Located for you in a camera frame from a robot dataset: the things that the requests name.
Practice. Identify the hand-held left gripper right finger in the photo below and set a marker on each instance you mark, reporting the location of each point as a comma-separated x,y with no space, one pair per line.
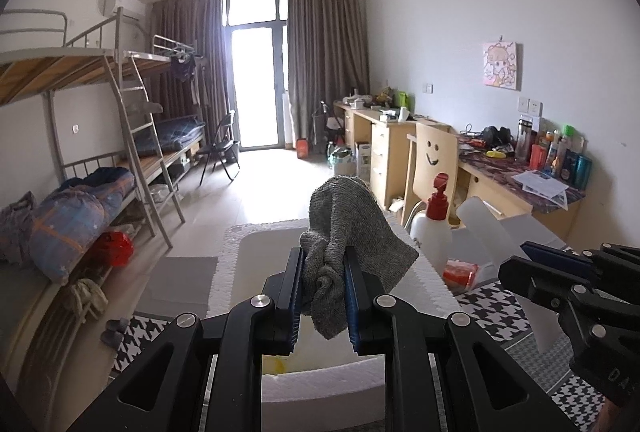
350,292

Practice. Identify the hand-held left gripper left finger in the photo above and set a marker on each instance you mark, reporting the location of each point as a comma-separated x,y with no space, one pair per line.
298,282

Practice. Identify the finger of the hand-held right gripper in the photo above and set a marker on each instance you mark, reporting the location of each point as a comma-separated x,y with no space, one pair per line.
540,282
560,257

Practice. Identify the white foam box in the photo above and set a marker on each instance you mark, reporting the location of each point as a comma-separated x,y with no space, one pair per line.
250,262

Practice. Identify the grey knitted cloth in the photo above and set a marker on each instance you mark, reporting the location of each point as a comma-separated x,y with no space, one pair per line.
345,222

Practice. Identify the white papers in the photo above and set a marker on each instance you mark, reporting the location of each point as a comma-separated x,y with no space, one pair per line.
540,184

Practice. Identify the red snack packet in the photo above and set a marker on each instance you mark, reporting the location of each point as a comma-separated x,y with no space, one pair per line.
460,274

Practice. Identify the white pump bottle red top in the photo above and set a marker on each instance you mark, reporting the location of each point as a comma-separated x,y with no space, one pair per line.
430,232

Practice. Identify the wooden desk dark top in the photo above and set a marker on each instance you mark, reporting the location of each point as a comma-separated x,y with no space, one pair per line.
500,177

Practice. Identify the row of toiletry bottles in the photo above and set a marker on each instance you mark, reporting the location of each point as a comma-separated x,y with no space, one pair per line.
555,157

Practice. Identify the yellow desk item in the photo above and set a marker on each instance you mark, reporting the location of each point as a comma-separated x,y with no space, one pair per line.
496,154

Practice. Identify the floor shopping bag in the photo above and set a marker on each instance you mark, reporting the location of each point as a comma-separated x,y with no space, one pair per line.
341,160

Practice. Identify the white labelled floor box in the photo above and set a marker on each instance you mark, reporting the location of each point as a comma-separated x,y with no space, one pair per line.
363,162

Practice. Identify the red floor canister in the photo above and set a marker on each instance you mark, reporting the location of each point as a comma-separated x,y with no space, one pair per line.
302,148

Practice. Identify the black headphones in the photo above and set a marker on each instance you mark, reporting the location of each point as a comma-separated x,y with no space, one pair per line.
496,135

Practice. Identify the light wooden desk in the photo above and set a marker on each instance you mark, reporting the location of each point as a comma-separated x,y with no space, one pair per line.
380,147

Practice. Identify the black folding chair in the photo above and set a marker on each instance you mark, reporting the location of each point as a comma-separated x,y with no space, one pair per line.
220,147

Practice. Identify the wooden smiley chair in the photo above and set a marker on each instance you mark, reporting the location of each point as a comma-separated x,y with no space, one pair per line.
432,157

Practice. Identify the black trolley rack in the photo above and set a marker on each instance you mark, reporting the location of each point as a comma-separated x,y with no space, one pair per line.
327,124

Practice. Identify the white basin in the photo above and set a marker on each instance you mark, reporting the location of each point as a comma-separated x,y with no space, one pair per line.
162,194

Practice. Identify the white cup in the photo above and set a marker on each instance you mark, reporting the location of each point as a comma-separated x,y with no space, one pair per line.
404,114

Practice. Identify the red plastic bag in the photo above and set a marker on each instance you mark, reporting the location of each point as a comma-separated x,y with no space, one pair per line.
115,249

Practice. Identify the grey slipper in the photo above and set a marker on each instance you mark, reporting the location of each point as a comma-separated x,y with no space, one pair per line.
115,333

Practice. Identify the dark blue bedding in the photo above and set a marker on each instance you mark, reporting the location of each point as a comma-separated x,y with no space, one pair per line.
170,134

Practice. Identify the green box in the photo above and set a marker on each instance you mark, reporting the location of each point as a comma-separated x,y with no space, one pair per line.
400,99

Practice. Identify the metal bunk ladder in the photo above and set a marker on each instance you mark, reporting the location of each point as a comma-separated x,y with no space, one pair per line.
145,152

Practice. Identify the balcony glass door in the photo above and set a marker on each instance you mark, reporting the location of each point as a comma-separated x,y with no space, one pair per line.
257,82

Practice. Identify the beige cloth bundle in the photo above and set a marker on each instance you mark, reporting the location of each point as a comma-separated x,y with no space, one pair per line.
86,299

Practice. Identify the brown curtain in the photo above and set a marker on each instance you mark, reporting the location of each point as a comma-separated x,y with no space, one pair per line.
195,42
327,62

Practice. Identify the navy bedding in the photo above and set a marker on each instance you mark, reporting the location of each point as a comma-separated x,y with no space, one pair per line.
100,177

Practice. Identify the blue plaid quilt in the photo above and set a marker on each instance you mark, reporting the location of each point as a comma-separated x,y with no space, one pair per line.
70,227

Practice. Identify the hanging dark clothes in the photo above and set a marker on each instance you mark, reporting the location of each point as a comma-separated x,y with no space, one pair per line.
183,67

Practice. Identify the metal bunk bed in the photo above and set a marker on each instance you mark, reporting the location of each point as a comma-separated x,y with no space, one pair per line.
165,62
50,72

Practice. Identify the white air conditioner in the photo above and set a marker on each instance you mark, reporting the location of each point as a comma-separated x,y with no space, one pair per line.
124,6

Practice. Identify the white wall socket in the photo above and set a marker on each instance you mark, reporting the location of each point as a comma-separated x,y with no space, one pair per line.
523,106
535,107

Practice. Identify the cartoon wall picture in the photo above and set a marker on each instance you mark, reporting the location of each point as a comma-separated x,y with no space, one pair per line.
499,64

